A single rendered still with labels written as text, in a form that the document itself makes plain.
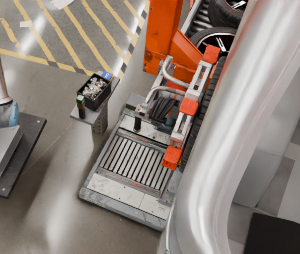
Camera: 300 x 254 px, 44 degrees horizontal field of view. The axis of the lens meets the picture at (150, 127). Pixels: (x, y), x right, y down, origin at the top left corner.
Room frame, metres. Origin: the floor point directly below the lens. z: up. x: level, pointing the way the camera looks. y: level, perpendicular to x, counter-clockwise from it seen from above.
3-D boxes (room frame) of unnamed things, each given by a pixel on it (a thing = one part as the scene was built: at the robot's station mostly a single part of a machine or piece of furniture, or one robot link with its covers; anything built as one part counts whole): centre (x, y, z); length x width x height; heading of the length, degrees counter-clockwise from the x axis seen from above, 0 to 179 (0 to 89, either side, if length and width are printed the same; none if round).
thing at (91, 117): (1.53, 0.39, 0.44); 0.43 x 0.17 x 0.03; 166
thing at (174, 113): (1.24, -0.13, 0.85); 0.21 x 0.14 x 0.14; 76
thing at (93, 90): (1.51, 0.40, 0.51); 0.20 x 0.14 x 0.13; 157
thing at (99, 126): (1.55, 0.39, 0.21); 0.10 x 0.10 x 0.42; 76
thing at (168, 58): (1.35, -0.11, 1.03); 0.19 x 0.18 x 0.11; 76
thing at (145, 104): (1.16, -0.06, 1.03); 0.19 x 0.18 x 0.11; 76
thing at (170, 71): (1.44, -0.04, 0.93); 0.09 x 0.05 x 0.05; 76
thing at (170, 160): (0.92, -0.13, 0.85); 0.09 x 0.08 x 0.07; 166
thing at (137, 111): (1.11, 0.04, 0.93); 0.09 x 0.05 x 0.05; 76
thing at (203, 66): (1.22, -0.20, 0.85); 0.54 x 0.07 x 0.54; 166
